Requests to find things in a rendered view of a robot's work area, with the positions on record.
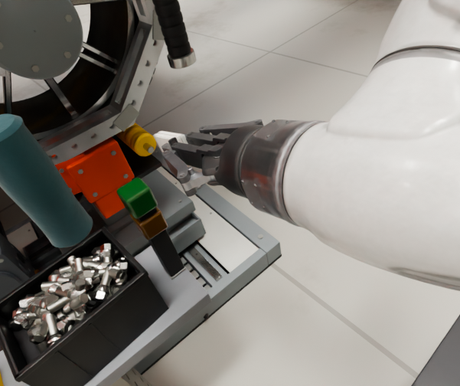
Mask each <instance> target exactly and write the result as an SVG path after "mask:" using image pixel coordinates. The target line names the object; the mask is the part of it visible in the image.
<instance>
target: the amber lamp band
mask: <svg viewBox="0 0 460 386"><path fill-rule="evenodd" d="M156 210H157V211H156V212H155V213H154V214H153V215H151V216H150V217H148V218H146V219H145V220H144V221H139V220H138V219H135V218H134V217H133V216H132V215H131V214H130V217H131V219H132V220H133V222H134V223H135V225H136V227H137V228H138V230H139V231H140V232H141V233H142V235H143V236H144V237H145V238H146V239H147V240H151V239H152V238H153V237H155V236H156V235H158V234H159V233H161V232H162V231H163V230H165V229H166V228H167V227H168V224H167V222H166V220H165V217H164V215H163V214H162V212H161V210H160V209H159V208H158V207H156Z"/></svg>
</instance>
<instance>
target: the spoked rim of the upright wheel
mask: <svg viewBox="0 0 460 386"><path fill-rule="evenodd" d="M70 1H71V2H72V4H73V5H88V4H90V29H89V33H88V37H87V40H86V42H84V41H83V46H82V47H83V48H84V49H83V52H82V51H81V52H80V56H79V58H80V59H79V60H78V61H77V63H76V65H75V66H74V67H73V69H72V70H71V72H69V74H68V75H67V76H66V77H65V78H64V79H62V81H61V82H59V83H57V82H56V81H55V79H54V78H50V79H46V80H44V82H45V83H46V84H47V85H48V87H49V88H50V89H49V90H47V91H45V92H43V93H41V94H39V95H37V96H33V97H31V98H28V99H25V100H19V101H15V102H12V96H11V72H10V71H8V70H5V69H3V68H1V67H0V76H1V77H2V85H3V103H0V115H1V114H12V115H16V116H20V117H21V118H22V119H23V122H24V124H25V126H26V127H27V128H28V130H29V131H30V132H31V134H32V135H33V137H34V138H35V139H36V140H40V139H43V138H45V137H47V136H49V135H51V134H53V133H55V132H57V131H59V130H61V129H63V128H65V127H67V126H69V125H70V124H72V123H75V122H76V121H78V120H80V119H82V118H84V117H86V116H89V115H90V114H92V113H95V112H96V111H97V110H98V109H99V108H100V107H101V106H102V105H103V104H104V103H105V102H106V101H107V100H108V99H109V98H110V97H111V95H112V94H113V92H114V91H115V89H116V85H117V83H118V80H119V77H120V74H121V72H122V68H123V65H124V63H125V61H126V57H127V54H128V52H129V49H130V46H131V43H132V39H133V37H134V33H135V8H134V4H133V1H132V0H70Z"/></svg>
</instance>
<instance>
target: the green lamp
mask: <svg viewBox="0 0 460 386"><path fill-rule="evenodd" d="M116 192H117V194H118V196H119V198H120V199H121V201H122V203H123V204H124V206H125V208H126V209H127V210H128V211H129V213H130V214H131V215H132V216H133V217H134V218H135V219H139V218H140V217H142V216H143V215H145V214H147V213H148V212H150V211H151V210H152V209H154V208H156V207H157V206H158V202H157V201H156V199H155V196H154V195H153V193H152V190H151V189H150V187H148V186H147V184H146V183H144V181H143V180H141V179H140V178H135V179H133V180H131V181H130V182H128V183H127V184H125V185H123V186H122V187H121V188H118V189H117V191H116Z"/></svg>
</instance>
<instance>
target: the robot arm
mask: <svg viewBox="0 0 460 386"><path fill-rule="evenodd" d="M199 131H200V132H190V133H188V134H184V133H180V134H178V133H173V132H165V131H160V132H158V133H156V134H154V138H155V141H156V142H157V143H158V146H159V148H160V150H161V152H163V153H162V156H163V157H164V159H165V161H166V163H167V165H168V167H169V168H170V170H171V172H172V173H173V174H174V175H175V176H176V177H177V178H178V180H179V182H180V183H181V186H182V188H183V189H184V192H185V193H186V195H187V196H188V197H191V196H193V195H195V194H196V193H197V188H198V187H200V186H201V185H203V184H205V183H208V184H209V185H211V186H217V185H222V186H224V187H225V188H226V189H228V190H229V191H231V192H233V193H234V194H235V195H239V196H241V197H244V198H247V199H248V200H249V202H250V204H251V205H252V206H253V207H254V208H256V209H257V210H259V211H261V212H264V213H266V214H269V215H272V216H274V217H276V218H280V219H282V220H284V221H287V222H288V223H290V224H292V225H295V226H297V227H303V228H304V229H306V230H308V231H310V232H311V233H313V234H314V235H315V236H316V237H317V238H318V239H319V240H320V241H321V242H322V243H323V244H326V245H328V246H329V247H331V248H333V249H335V250H336V251H338V252H340V253H342V254H344V255H347V256H349V257H351V258H354V259H355V260H358V261H360V262H362V263H365V264H368V265H371V266H372V267H376V268H379V269H382V270H385V271H388V272H391V273H395V274H397V275H400V276H404V277H407V278H410V279H413V280H418V281H420V282H424V283H428V284H432V285H435V286H440V287H444V288H447V289H451V290H458V291H460V0H402V1H401V3H400V5H399V7H398V9H397V10H396V13H395V15H394V16H393V18H392V21H391V22H390V25H389V27H388V29H387V32H386V34H385V35H384V37H383V40H382V42H381V45H380V49H379V53H378V55H377V59H376V61H375V63H374V65H373V67H372V69H371V72H370V73H369V75H368V77H367V79H366V80H365V81H364V82H363V84H362V85H361V87H360V88H359V89H358V90H357V92H356V93H355V94H354V95H353V96H352V97H351V98H350V99H349V100H348V101H347V102H346V103H345V104H344V105H343V106H342V108H340V109H339V111H337V112H336V114H334V115H333V116H332V118H331V119H330V121H329V122H325V121H321V120H312V121H302V120H290V119H276V120H274V119H273V120H272V122H271V123H268V124H267V125H265V126H264V125H263V121H262V120H261V119H256V120H253V121H249V122H246V123H231V124H220V125H210V126H202V127H201V128H200V129H199ZM210 132H211V133H212V135H211V134H210ZM187 165H190V166H193V167H196V168H201V169H202V172H197V171H194V170H193V168H192V167H189V168H188V166H187Z"/></svg>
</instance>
